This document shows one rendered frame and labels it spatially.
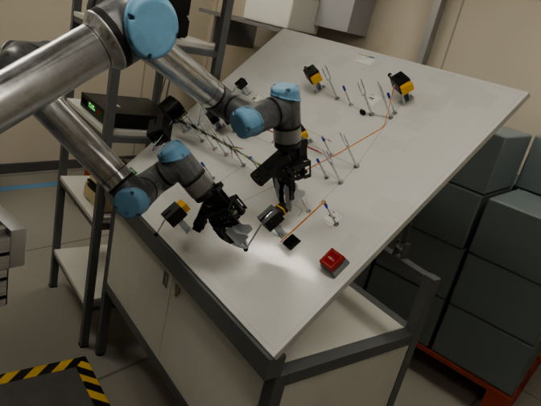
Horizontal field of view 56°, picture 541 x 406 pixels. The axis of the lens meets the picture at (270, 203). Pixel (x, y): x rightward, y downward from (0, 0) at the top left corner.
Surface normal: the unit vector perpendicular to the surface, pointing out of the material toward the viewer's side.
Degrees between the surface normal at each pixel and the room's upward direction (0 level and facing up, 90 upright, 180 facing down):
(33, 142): 90
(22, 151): 90
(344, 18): 90
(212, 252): 45
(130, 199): 90
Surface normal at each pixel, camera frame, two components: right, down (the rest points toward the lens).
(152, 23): 0.75, 0.31
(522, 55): -0.65, 0.12
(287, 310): -0.41, -0.62
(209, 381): -0.79, 0.04
